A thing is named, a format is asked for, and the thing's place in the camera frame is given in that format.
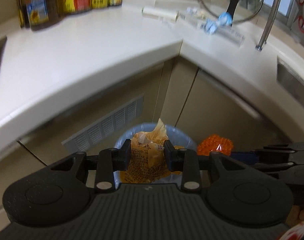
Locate blue crumpled wrapper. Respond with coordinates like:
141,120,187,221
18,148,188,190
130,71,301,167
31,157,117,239
204,12,233,35

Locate blue trash bin with liner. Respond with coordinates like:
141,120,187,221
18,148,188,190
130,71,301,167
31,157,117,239
114,122,197,187

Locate steel sink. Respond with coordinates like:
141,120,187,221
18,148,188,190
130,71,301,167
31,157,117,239
277,57,304,108

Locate orange mesh bag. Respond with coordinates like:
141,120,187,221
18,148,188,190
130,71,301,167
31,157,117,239
197,134,234,156

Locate red handled scissors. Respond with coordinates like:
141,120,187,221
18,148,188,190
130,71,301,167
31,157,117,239
294,0,304,34

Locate steel kitchen faucet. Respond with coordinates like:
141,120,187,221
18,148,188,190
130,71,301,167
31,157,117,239
255,0,281,51

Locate clear plastic toothbrush box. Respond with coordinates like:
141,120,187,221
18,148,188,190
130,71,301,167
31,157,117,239
179,12,245,47

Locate white paper towel roll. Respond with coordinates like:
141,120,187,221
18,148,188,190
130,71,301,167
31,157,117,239
142,7,179,22

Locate large cooking oil bottle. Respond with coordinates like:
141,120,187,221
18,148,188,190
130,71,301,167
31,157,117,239
21,0,60,31

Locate grey cabinet vent grille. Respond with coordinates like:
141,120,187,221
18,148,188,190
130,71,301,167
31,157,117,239
62,94,144,154

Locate orange snack wrapper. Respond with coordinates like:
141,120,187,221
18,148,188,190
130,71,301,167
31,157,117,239
115,119,181,185

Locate beige left cabinet door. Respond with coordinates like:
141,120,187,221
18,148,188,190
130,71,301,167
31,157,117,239
18,60,173,164

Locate glass pot lid black handle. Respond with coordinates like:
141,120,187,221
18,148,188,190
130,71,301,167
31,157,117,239
197,0,265,27

